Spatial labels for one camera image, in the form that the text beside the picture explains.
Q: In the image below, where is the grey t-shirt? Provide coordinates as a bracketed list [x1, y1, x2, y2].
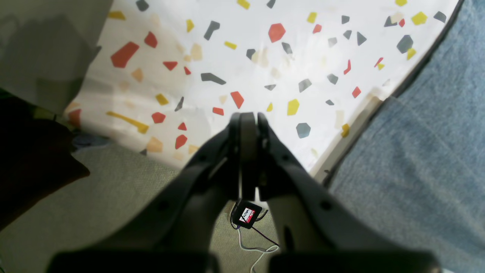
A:
[330, 0, 485, 273]

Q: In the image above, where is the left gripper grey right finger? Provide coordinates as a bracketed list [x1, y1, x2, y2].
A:
[257, 113, 442, 273]

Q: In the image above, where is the terrazzo pattern tablecloth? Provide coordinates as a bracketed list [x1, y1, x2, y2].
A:
[64, 0, 462, 175]

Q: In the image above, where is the small black sensor box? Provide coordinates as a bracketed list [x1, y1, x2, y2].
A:
[229, 200, 269, 229]

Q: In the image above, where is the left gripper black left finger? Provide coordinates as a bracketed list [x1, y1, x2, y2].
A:
[47, 113, 243, 273]

